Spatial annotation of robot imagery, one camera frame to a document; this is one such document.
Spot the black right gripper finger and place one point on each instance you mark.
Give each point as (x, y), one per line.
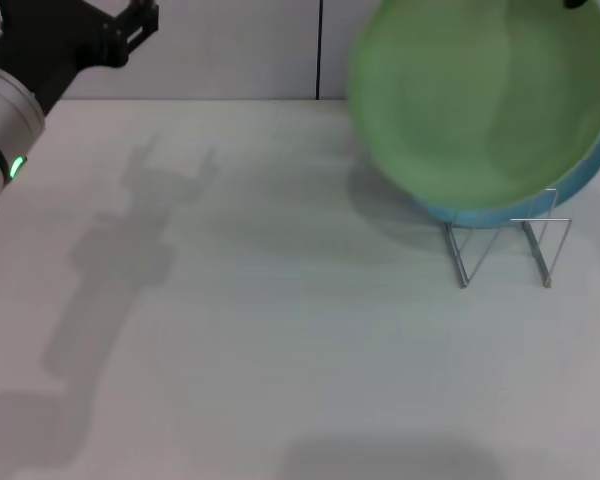
(576, 3)

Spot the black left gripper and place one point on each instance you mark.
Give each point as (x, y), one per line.
(55, 45)

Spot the green round plate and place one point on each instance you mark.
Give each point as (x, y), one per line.
(480, 100)

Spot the blue round plate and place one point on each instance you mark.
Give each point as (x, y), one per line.
(580, 180)

